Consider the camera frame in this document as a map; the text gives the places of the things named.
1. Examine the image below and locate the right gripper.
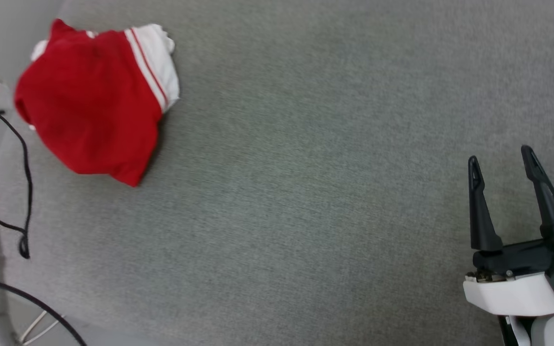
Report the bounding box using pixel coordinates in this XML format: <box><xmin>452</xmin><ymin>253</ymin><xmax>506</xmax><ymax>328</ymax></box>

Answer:
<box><xmin>463</xmin><ymin>145</ymin><xmax>554</xmax><ymax>318</ymax></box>

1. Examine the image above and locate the red white basketball jersey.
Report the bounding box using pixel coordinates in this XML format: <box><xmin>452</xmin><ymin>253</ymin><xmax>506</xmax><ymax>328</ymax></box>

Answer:
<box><xmin>14</xmin><ymin>18</ymin><xmax>180</xmax><ymax>188</ymax></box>

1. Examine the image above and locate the thin black cable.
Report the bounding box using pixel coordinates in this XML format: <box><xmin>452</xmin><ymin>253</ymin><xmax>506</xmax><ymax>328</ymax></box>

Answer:
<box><xmin>0</xmin><ymin>275</ymin><xmax>88</xmax><ymax>346</ymax></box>
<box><xmin>0</xmin><ymin>110</ymin><xmax>34</xmax><ymax>260</ymax></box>

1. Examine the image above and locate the thin white cable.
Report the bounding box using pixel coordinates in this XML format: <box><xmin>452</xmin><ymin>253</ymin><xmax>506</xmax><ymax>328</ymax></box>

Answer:
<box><xmin>20</xmin><ymin>310</ymin><xmax>48</xmax><ymax>343</ymax></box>
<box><xmin>22</xmin><ymin>319</ymin><xmax>64</xmax><ymax>346</ymax></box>

